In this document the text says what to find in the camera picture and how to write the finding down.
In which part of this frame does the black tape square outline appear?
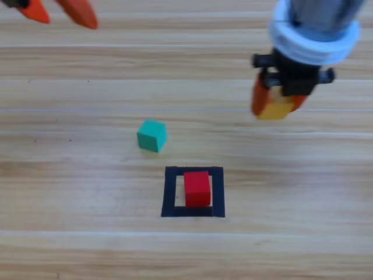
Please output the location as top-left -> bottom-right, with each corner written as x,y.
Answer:
160,166 -> 226,219

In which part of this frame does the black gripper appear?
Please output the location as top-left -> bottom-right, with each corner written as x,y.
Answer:
250,48 -> 336,116
0,0 -> 99,30

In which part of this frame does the green cube block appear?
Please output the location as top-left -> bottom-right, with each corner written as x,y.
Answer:
136,118 -> 168,153

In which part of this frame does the red cube block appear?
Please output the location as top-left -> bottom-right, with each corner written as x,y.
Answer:
183,170 -> 212,208

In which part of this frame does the yellow cube block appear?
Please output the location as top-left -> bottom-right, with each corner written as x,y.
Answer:
256,87 -> 295,121

